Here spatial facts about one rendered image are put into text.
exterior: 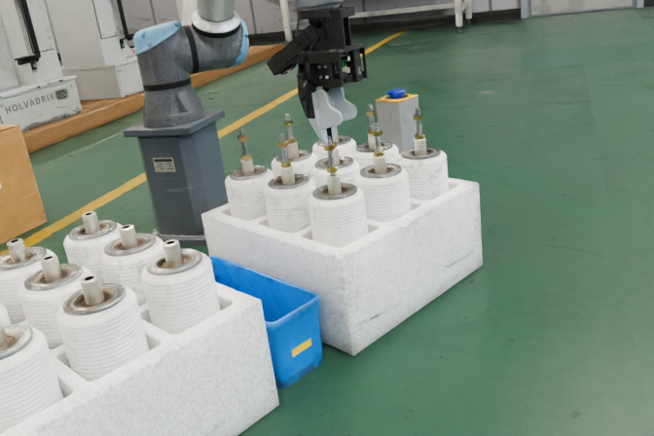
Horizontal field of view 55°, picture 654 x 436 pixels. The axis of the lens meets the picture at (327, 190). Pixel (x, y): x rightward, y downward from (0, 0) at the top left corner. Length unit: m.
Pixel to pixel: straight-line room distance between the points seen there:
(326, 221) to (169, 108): 0.65
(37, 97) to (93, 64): 0.63
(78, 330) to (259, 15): 6.15
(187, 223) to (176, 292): 0.76
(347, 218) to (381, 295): 0.15
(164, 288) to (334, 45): 0.42
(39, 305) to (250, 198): 0.45
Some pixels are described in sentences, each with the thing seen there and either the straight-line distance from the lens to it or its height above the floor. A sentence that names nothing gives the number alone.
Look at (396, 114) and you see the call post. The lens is 1.42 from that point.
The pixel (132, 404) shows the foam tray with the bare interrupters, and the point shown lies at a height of 0.14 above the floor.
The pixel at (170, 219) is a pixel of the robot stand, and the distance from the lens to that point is 1.63.
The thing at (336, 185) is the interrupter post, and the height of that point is 0.27.
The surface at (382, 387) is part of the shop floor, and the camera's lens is 1.00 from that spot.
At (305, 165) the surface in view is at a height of 0.24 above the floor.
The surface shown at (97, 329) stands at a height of 0.23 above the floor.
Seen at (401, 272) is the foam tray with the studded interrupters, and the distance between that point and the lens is 1.11.
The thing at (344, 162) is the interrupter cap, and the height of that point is 0.25.
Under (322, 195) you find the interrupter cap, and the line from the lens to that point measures 1.04.
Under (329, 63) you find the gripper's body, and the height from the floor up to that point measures 0.47.
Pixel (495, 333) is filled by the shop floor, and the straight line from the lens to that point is 1.11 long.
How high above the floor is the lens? 0.60
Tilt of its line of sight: 19 degrees down
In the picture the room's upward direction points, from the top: 7 degrees counter-clockwise
